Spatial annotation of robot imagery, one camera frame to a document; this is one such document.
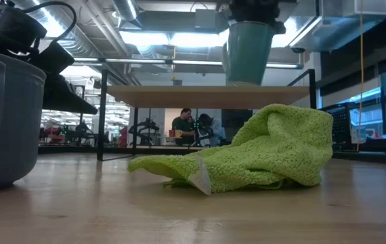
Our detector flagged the grey-blue mug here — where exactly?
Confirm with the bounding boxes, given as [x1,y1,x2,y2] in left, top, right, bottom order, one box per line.
[0,47,47,191]

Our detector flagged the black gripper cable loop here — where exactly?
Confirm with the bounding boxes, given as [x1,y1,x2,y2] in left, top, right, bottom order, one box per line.
[23,1,78,45]

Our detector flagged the long ceiling light tube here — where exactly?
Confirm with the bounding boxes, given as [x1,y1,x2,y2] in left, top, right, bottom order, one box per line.
[72,57,304,70]

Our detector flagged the teal mug with white handle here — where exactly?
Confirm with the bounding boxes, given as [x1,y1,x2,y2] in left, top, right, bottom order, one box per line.
[221,21,277,86]

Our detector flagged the corrugated silver air duct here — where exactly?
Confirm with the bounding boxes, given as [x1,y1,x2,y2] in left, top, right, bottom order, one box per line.
[9,0,133,59]

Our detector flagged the wooden shelf with black frame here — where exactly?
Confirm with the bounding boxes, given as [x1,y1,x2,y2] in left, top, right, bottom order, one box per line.
[97,68,318,162]

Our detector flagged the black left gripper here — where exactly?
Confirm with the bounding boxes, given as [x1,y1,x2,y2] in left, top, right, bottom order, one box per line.
[28,41,98,115]

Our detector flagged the lime green cloth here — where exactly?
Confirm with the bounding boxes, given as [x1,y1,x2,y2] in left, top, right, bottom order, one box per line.
[127,103,335,197]

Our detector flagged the person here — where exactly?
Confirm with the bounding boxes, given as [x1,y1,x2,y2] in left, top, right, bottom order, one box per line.
[198,113,227,147]
[171,108,196,147]

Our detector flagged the yellow hanging cable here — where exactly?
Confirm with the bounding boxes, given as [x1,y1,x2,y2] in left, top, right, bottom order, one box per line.
[356,0,365,153]

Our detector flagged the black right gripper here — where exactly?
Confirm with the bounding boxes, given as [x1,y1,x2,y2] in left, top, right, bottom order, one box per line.
[228,0,287,35]

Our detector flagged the rectangular metal air duct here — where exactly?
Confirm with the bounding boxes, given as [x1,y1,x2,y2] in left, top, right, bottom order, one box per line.
[287,0,386,52]

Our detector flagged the black perforated panel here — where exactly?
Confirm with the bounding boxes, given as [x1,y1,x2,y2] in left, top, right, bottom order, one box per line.
[318,101,353,152]

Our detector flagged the round silver air duct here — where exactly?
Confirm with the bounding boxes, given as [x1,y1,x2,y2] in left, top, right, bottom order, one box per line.
[111,0,140,22]

